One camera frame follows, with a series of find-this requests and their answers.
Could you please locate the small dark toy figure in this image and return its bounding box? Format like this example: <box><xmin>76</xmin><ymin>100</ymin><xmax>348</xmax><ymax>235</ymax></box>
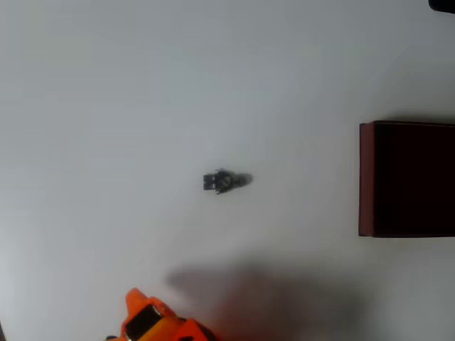
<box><xmin>203</xmin><ymin>168</ymin><xmax>254</xmax><ymax>195</ymax></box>

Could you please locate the dark red open box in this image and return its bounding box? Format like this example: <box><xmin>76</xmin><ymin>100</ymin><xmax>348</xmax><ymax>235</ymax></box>
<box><xmin>358</xmin><ymin>120</ymin><xmax>455</xmax><ymax>239</ymax></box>

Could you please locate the black object at picture corner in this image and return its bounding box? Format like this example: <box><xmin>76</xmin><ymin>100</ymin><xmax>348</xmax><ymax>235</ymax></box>
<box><xmin>427</xmin><ymin>0</ymin><xmax>455</xmax><ymax>15</ymax></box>

